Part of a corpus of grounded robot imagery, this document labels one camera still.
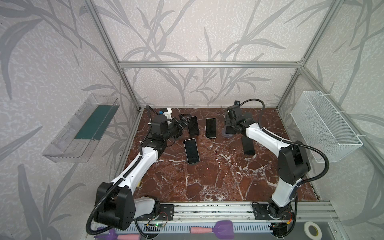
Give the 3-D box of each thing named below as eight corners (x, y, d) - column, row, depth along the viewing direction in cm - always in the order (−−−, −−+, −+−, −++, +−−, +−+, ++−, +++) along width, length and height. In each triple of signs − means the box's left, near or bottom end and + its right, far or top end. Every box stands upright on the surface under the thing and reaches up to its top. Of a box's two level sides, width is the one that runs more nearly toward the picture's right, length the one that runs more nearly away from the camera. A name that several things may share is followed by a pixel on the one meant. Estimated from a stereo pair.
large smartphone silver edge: (188, 167, 91) (186, 156, 80) (185, 151, 98) (183, 140, 87) (200, 164, 92) (200, 153, 81) (196, 149, 99) (195, 137, 88)
